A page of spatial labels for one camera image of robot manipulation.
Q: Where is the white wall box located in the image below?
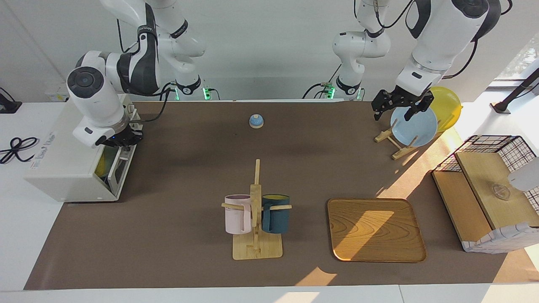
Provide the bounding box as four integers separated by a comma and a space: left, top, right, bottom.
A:
44, 81, 78, 103

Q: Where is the brown table mat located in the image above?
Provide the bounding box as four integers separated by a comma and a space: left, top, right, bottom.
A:
24, 101, 539, 291

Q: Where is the white blurry object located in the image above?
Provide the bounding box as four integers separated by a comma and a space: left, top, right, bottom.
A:
508, 157, 539, 192

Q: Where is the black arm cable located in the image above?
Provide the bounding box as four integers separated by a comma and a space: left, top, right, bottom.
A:
441, 38, 479, 80
126, 85, 172, 124

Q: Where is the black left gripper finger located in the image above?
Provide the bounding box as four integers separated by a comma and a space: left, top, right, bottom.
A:
371, 90, 391, 122
405, 93, 435, 121

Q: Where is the black desk stand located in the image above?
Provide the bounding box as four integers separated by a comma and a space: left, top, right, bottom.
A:
491, 67, 539, 115

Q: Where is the pink mug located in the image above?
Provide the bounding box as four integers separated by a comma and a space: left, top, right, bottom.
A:
224, 194, 252, 235

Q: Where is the black wire basket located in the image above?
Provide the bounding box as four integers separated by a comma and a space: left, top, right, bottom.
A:
432, 135, 539, 254

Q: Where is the light blue plate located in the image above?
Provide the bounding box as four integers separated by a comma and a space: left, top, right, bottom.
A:
390, 101, 438, 147

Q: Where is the small clear glass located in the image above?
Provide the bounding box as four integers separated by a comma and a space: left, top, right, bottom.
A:
491, 183, 511, 201

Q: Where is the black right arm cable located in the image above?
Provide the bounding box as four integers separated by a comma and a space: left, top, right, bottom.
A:
126, 85, 172, 124

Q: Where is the black coiled cable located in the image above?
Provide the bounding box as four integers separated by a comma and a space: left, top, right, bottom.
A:
0, 137, 40, 165

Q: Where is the black base cable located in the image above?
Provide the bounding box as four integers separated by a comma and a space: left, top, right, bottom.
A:
303, 64, 342, 100

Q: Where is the black clamp mount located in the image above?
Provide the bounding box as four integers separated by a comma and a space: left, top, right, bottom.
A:
0, 88, 22, 114

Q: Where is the dark blue mug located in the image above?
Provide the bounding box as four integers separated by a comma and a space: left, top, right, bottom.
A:
261, 194, 290, 234

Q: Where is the wooden serving tray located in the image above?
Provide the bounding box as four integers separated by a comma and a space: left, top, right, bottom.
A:
327, 198, 427, 263

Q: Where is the yellow plate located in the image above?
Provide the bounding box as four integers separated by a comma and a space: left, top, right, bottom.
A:
425, 87, 462, 133

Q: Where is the wooden step shelf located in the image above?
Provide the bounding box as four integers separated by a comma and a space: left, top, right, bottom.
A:
433, 151, 539, 245

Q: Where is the wooden plate rack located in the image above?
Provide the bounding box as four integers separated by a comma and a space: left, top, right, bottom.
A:
375, 119, 419, 160

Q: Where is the wooden mug tree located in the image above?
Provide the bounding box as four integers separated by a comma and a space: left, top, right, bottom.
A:
221, 159, 292, 260

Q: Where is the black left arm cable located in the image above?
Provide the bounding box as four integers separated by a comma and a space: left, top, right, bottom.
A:
441, 38, 479, 80

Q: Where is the white toaster oven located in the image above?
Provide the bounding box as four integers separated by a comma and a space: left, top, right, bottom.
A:
24, 94, 146, 203

